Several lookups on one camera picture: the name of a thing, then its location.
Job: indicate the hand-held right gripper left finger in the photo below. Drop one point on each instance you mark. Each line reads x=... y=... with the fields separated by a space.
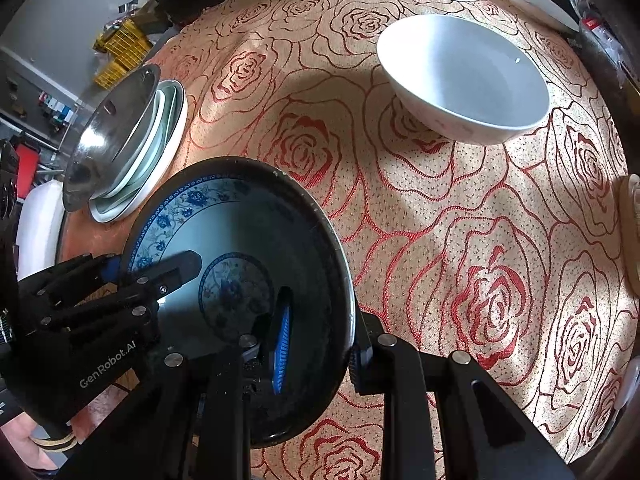
x=280 y=350

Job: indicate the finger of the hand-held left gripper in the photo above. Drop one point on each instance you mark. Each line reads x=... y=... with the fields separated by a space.
x=170 y=272
x=75 y=277

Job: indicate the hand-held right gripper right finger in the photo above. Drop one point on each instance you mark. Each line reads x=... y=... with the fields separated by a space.
x=370 y=355

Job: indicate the blue floral ceramic bowl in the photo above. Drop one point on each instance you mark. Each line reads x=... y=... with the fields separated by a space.
x=240 y=230

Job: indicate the large steel bowl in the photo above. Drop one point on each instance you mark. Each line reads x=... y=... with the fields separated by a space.
x=110 y=135

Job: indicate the large white round plate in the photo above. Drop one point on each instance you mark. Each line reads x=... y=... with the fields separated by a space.
x=181 y=120

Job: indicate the green square plate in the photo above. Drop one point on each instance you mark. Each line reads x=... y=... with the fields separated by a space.
x=168 y=110

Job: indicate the person's left forearm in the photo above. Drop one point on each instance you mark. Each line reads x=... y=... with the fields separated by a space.
x=17 y=445

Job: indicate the white cushioned chair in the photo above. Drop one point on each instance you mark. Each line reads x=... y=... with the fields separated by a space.
x=42 y=230

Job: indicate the red chair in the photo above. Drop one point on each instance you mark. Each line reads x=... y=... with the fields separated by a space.
x=27 y=160

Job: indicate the rose pattern tablecloth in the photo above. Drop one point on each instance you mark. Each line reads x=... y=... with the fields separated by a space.
x=450 y=210

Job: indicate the shelf with small boxes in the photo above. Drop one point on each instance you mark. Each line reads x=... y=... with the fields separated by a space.
x=55 y=109

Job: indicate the yellow plastic crate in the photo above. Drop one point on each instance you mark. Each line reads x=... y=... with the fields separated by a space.
x=125 y=42
x=110 y=74

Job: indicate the white spoon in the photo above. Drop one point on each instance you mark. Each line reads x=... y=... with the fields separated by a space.
x=630 y=385

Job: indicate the glass dome wooden base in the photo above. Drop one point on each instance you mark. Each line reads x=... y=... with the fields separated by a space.
x=631 y=230

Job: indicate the plain white bowl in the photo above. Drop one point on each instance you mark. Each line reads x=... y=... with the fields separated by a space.
x=460 y=70

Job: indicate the clear box of packets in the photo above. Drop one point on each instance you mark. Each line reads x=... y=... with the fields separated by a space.
x=597 y=25

